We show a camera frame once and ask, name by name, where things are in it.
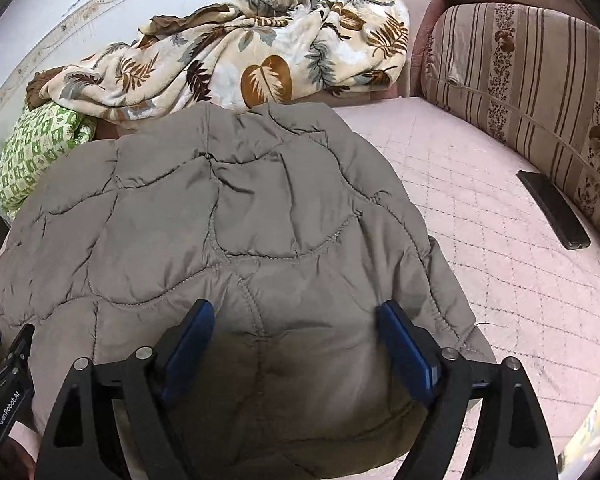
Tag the black phone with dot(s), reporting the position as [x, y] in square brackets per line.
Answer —
[555, 210]

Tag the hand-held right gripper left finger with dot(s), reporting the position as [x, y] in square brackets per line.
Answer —
[187, 355]

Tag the green patterned pillow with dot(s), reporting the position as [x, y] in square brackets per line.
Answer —
[35, 150]

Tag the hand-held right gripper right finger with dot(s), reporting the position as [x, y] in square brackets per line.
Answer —
[407, 355]

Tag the grey quilted jacket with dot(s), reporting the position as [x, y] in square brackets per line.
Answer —
[205, 220]

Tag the leaf print blanket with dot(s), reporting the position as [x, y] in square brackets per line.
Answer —
[240, 55]

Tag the striped floral sofa cushion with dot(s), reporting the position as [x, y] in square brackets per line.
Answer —
[530, 70]

